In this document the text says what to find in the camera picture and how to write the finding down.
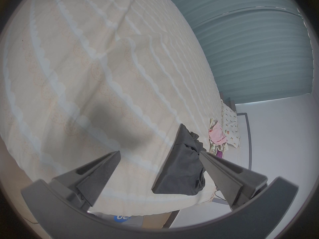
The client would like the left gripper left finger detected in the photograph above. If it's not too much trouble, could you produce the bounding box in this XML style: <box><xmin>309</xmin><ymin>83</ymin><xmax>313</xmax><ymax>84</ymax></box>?
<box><xmin>51</xmin><ymin>150</ymin><xmax>122</xmax><ymax>207</ymax></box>

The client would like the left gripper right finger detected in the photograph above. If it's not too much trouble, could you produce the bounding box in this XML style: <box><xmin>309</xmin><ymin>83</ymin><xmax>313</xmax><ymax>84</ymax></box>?
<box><xmin>199</xmin><ymin>150</ymin><xmax>268</xmax><ymax>211</ymax></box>

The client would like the black T-shirt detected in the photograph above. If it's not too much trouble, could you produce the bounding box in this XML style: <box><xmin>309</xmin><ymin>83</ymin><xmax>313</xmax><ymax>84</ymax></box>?
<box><xmin>151</xmin><ymin>123</ymin><xmax>207</xmax><ymax>197</ymax></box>

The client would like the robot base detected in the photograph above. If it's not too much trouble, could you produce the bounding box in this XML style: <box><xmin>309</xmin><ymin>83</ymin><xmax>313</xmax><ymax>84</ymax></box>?
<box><xmin>86</xmin><ymin>207</ymin><xmax>145</xmax><ymax>227</ymax></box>

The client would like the bed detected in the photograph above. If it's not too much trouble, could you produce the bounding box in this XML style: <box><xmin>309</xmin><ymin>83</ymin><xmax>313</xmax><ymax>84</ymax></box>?
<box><xmin>0</xmin><ymin>0</ymin><xmax>252</xmax><ymax>230</ymax></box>

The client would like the white printed garment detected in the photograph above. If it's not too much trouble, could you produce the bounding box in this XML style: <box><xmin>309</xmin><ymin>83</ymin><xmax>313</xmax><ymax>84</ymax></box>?
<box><xmin>208</xmin><ymin>117</ymin><xmax>228</xmax><ymax>156</ymax></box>

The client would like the pink garment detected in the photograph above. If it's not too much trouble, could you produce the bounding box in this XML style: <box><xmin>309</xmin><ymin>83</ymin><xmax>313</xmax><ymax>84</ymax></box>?
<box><xmin>208</xmin><ymin>120</ymin><xmax>228</xmax><ymax>145</ymax></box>

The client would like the white printed pillow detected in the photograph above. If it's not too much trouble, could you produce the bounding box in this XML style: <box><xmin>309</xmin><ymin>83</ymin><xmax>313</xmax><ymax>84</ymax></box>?
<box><xmin>221</xmin><ymin>101</ymin><xmax>241</xmax><ymax>149</ymax></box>

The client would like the grey bedside table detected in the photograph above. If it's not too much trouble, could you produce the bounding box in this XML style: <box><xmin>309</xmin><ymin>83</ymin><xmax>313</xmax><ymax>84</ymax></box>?
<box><xmin>219</xmin><ymin>92</ymin><xmax>237</xmax><ymax>109</ymax></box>

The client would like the blue-green curtain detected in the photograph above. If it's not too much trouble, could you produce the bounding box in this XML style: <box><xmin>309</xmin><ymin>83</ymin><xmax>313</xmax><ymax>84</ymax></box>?
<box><xmin>142</xmin><ymin>0</ymin><xmax>313</xmax><ymax>104</ymax></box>

